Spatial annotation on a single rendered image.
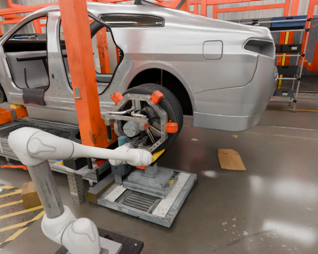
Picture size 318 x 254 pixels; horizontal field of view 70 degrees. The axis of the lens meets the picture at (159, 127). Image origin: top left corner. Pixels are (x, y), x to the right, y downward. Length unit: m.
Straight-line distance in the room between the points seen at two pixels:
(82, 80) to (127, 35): 0.67
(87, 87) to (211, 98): 1.13
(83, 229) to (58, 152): 0.49
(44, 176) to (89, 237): 0.41
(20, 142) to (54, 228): 0.57
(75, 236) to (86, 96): 1.21
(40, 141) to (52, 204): 0.48
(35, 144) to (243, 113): 1.67
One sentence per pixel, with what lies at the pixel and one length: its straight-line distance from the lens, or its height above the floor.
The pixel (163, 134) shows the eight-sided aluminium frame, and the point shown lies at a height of 0.79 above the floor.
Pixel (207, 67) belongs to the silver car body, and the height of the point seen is 1.32.
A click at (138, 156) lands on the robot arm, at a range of 1.42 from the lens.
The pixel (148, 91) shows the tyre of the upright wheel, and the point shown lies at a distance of 2.02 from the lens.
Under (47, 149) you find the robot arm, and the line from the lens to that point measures 1.10.
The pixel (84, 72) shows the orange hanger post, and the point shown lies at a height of 1.32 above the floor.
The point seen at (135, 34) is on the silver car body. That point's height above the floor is 1.63.
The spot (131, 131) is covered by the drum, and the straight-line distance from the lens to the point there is 1.94.
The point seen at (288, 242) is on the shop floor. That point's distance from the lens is 2.29.
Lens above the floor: 1.53
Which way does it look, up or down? 20 degrees down
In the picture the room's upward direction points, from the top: 2 degrees counter-clockwise
